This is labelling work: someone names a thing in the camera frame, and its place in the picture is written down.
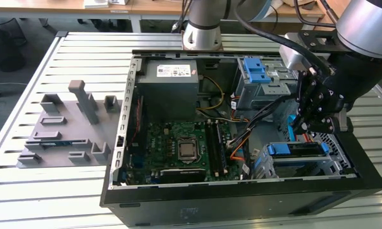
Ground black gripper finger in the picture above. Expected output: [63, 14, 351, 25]
[307, 110, 355, 135]
[293, 70, 328, 134]

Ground hard disk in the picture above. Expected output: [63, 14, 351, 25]
[254, 142, 331, 179]

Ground metal disk bay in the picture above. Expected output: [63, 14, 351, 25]
[253, 141, 352, 180]

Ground metal optical drive cage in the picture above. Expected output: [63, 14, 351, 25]
[234, 57, 300, 111]

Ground blue plastic drive latch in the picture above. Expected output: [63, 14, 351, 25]
[242, 57, 272, 84]

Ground blue RAM slot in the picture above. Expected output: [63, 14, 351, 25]
[221, 140, 230, 174]

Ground black RAM slot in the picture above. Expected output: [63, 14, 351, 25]
[205, 120, 221, 177]
[212, 120, 228, 176]

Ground brown cardboard piece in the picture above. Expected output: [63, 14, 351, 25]
[283, 0, 316, 10]

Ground black open PC case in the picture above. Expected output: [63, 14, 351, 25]
[98, 49, 382, 227]

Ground grey power supply unit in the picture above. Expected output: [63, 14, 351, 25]
[137, 58, 201, 122]

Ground silver CPU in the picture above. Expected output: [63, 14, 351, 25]
[180, 142, 200, 160]

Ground CPU socket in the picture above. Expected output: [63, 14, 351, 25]
[177, 137, 202, 165]

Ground black graphics card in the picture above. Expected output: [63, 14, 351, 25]
[160, 167, 209, 184]

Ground green motherboard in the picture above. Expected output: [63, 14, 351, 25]
[127, 120, 253, 186]

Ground grey plastic parts rack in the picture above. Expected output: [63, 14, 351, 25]
[17, 80, 123, 170]

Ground RAM stick blue green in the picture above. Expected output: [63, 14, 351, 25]
[41, 141, 74, 147]

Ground black mesh waste bin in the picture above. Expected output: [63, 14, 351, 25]
[0, 18, 29, 72]

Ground blue SATA wire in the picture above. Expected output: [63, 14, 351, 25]
[287, 114, 303, 143]

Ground black wire bundle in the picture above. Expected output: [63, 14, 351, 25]
[229, 95, 297, 150]

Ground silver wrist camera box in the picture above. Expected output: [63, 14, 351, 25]
[279, 33, 333, 72]

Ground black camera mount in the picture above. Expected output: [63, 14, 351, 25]
[299, 30, 341, 52]

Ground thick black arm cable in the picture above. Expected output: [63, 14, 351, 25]
[233, 0, 337, 75]

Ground yellow wire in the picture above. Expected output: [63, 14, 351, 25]
[196, 75, 226, 112]

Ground grey wire bundle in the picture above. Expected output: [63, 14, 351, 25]
[196, 109, 252, 124]

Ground orange wire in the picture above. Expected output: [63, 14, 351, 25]
[230, 140, 248, 161]

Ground wooden desk white frame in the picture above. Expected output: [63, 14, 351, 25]
[0, 0, 135, 33]
[129, 0, 327, 36]

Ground black hanging cables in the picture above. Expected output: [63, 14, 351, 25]
[172, 0, 192, 34]

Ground thin red wire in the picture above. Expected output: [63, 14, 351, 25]
[131, 96, 145, 147]

